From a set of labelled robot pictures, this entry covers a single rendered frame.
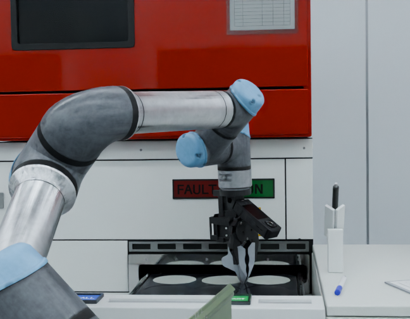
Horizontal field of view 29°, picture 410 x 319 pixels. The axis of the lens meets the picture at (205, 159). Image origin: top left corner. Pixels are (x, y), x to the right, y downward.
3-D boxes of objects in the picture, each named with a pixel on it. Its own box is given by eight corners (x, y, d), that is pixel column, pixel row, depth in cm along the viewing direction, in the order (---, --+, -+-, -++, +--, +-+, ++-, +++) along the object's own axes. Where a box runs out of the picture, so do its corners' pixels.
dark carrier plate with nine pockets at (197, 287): (151, 276, 191) (151, 273, 191) (295, 276, 187) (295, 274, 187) (123, 311, 156) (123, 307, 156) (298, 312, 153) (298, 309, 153)
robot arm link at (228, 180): (258, 168, 177) (235, 171, 171) (259, 188, 178) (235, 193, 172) (232, 167, 182) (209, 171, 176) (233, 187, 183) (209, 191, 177)
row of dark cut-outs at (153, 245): (129, 250, 196) (129, 241, 195) (309, 251, 191) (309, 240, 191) (128, 251, 195) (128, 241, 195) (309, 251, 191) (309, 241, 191)
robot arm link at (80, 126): (57, 66, 128) (248, 69, 164) (29, 111, 134) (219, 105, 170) (89, 119, 124) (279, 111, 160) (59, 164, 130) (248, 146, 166)
